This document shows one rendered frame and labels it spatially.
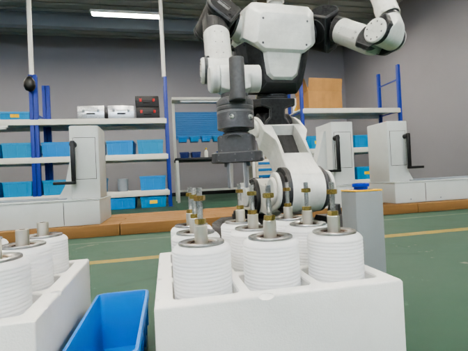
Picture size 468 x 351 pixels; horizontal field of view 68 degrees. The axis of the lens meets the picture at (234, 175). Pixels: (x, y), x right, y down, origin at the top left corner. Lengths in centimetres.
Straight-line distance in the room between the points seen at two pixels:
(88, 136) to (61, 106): 672
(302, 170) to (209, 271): 59
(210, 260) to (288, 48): 91
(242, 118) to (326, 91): 538
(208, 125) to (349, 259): 623
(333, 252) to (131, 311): 46
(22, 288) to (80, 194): 217
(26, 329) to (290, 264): 38
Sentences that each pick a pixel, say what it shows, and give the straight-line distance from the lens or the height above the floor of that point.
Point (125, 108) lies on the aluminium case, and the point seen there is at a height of 146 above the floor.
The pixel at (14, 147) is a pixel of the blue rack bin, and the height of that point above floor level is 94.
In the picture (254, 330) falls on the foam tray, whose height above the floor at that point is 13.
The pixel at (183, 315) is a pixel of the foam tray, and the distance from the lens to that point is 53.
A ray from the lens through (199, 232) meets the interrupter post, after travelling 57.
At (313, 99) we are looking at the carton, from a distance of 601.
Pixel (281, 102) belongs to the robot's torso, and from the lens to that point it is 131.
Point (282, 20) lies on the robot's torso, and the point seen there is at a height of 88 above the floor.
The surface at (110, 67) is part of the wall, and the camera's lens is 952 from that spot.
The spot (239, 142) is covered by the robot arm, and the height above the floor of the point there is 44.
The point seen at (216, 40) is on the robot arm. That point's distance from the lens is 119.
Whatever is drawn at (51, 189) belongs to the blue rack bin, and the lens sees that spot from 552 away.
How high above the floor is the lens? 35
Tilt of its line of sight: 1 degrees up
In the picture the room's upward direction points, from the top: 3 degrees counter-clockwise
